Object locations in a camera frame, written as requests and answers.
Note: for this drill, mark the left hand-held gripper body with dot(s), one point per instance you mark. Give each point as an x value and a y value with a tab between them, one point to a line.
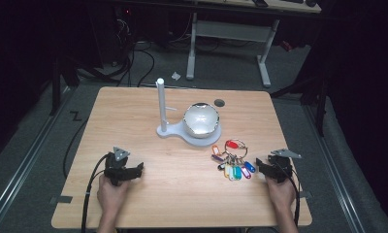
117	168

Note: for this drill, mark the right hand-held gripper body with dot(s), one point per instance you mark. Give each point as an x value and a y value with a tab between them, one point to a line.
280	170

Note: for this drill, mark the person's right hand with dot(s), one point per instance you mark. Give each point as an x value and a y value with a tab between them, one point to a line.
282	194

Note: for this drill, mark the person's left hand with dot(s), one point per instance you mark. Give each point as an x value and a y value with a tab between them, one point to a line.
110	195

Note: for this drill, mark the key bunch with coloured tags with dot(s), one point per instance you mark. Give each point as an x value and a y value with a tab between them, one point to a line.
234	161

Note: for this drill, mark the black tape strip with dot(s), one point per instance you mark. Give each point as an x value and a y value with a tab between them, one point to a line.
306	194
62	199

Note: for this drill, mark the white stand with pole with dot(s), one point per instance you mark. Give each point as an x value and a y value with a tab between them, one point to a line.
169	131

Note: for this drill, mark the black round table grommet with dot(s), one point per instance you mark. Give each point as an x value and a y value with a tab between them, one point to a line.
219	103

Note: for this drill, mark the silver metal bowl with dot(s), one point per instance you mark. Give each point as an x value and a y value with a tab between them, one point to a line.
201	121

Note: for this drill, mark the black metal stand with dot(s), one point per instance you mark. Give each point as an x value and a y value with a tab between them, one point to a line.
321	106
55	87

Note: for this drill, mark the crumpled white paper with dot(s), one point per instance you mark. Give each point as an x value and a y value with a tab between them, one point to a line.
176	76

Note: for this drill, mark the red object under desk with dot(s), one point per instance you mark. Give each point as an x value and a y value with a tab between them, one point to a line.
286	45

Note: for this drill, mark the dark computer tower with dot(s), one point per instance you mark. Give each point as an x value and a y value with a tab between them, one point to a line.
111	35

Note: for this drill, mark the desk with white legs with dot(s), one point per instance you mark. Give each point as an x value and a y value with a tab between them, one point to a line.
231	30

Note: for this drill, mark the dark phone on desk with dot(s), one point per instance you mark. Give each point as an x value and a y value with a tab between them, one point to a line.
260	3

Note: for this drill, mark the black computer mouse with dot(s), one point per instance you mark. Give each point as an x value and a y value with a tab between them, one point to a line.
311	3

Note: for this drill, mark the metal floor rail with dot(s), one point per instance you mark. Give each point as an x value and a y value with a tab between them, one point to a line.
336	171
24	171

